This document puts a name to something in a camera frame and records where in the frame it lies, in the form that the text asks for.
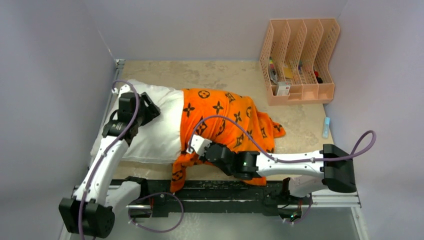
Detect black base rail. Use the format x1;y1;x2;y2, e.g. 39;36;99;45
127;178;314;219

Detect light blue small tube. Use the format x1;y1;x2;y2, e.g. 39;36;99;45
321;117;331;139

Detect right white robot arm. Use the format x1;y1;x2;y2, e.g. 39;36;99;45
199;143;357;204

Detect white pillow insert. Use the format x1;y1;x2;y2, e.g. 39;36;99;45
90;78;185;165

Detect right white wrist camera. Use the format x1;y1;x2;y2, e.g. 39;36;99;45
186;134;212;156

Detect small white red box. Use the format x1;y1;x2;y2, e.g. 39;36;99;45
275;81;291;96

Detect pink mesh file organizer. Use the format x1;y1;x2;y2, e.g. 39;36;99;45
259;18;341;106

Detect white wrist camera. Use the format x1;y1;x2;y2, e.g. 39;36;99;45
186;134;212;156
112;84;133;96

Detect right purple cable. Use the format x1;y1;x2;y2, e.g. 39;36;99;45
187;115;377;226

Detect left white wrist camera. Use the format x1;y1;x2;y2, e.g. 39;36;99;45
112;84;133;96

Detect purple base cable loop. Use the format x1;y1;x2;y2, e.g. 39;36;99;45
127;192;185;234

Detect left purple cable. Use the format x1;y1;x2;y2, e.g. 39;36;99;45
78;79;141;240

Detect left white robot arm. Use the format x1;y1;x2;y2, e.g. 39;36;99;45
58;92;161;239

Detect aluminium frame rail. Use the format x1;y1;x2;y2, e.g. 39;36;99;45
59;58;369;240

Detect orange patterned pillowcase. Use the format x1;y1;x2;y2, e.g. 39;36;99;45
170;88;286;193

